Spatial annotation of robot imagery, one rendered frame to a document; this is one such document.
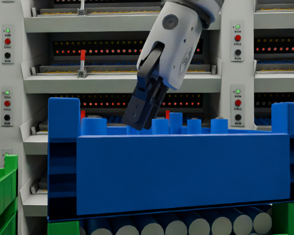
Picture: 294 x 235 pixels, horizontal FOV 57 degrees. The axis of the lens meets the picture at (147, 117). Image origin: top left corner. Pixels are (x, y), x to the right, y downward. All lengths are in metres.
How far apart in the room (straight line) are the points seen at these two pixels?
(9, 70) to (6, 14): 0.18
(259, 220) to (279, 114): 0.09
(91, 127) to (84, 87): 0.66
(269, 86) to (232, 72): 0.12
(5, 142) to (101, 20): 0.48
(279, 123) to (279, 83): 0.66
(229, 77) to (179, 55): 0.51
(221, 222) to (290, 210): 0.06
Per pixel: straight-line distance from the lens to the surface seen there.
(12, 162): 0.57
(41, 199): 0.95
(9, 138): 0.94
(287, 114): 0.24
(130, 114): 0.37
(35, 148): 0.92
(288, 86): 0.92
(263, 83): 0.89
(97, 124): 0.21
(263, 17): 0.93
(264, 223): 0.26
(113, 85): 0.84
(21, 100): 0.92
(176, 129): 0.49
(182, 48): 0.35
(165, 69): 0.34
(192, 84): 0.84
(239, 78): 0.86
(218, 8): 0.40
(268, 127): 0.92
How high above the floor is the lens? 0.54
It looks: 1 degrees up
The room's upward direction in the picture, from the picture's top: straight up
